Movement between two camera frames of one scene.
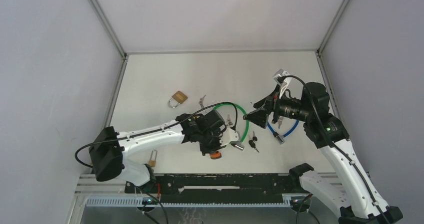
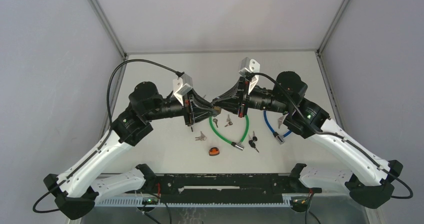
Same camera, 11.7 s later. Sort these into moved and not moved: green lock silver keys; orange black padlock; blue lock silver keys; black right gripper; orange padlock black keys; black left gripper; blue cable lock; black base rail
Moved: black right gripper; black left gripper; orange black padlock
Not moved: green lock silver keys; blue cable lock; blue lock silver keys; black base rail; orange padlock black keys
